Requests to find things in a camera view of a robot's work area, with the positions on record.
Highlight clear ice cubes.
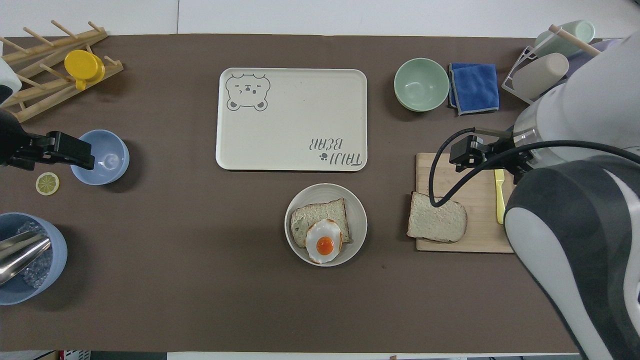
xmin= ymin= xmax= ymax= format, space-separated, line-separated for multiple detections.
xmin=16 ymin=222 xmax=53 ymax=290

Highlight green cup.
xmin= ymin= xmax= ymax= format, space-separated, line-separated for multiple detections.
xmin=534 ymin=19 xmax=596 ymax=59

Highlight yellow plastic knife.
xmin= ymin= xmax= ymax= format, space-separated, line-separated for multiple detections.
xmin=494 ymin=169 xmax=507 ymax=225

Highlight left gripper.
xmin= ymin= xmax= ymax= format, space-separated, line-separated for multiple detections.
xmin=0 ymin=107 xmax=32 ymax=170

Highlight green bowl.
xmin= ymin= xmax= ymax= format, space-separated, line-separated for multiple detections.
xmin=393 ymin=58 xmax=450 ymax=112

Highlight fried egg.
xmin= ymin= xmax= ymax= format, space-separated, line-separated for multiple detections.
xmin=304 ymin=218 xmax=344 ymax=265

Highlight yellow cup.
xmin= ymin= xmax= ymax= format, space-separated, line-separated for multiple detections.
xmin=64 ymin=49 xmax=106 ymax=91

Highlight white wire cup rack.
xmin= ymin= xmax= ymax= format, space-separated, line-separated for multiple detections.
xmin=501 ymin=24 xmax=602 ymax=106

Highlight blue ice bucket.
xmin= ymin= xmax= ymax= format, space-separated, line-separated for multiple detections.
xmin=0 ymin=212 xmax=68 ymax=306

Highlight wooden dish rack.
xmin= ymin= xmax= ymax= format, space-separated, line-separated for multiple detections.
xmin=0 ymin=20 xmax=124 ymax=124

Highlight blue cloth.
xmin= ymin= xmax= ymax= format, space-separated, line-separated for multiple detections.
xmin=447 ymin=62 xmax=500 ymax=117

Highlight lemon slice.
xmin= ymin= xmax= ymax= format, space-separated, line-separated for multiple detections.
xmin=35 ymin=172 xmax=60 ymax=196

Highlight beige cup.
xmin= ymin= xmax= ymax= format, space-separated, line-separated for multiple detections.
xmin=512 ymin=52 xmax=570 ymax=101

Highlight black cable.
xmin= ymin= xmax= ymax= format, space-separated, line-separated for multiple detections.
xmin=428 ymin=127 xmax=640 ymax=209

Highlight cream tray with bear print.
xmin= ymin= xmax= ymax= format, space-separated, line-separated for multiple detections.
xmin=215 ymin=68 xmax=368 ymax=172

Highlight metal scoop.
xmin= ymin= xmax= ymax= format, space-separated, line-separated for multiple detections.
xmin=0 ymin=231 xmax=52 ymax=286

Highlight lavender cup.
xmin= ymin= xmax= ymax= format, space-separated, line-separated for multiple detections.
xmin=565 ymin=38 xmax=626 ymax=79

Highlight grey round plate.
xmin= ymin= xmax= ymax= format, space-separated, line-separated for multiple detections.
xmin=284 ymin=183 xmax=368 ymax=267

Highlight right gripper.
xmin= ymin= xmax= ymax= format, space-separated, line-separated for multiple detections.
xmin=494 ymin=135 xmax=535 ymax=177

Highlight light blue bowl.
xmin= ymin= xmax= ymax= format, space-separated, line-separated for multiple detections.
xmin=70 ymin=129 xmax=131 ymax=187

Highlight wooden cutting board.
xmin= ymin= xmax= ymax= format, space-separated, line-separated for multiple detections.
xmin=415 ymin=152 xmax=521 ymax=253

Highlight bread slice under egg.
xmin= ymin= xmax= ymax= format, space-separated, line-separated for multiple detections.
xmin=290 ymin=198 xmax=351 ymax=249

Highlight plain bread slice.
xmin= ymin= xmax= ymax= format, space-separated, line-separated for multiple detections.
xmin=406 ymin=191 xmax=469 ymax=244

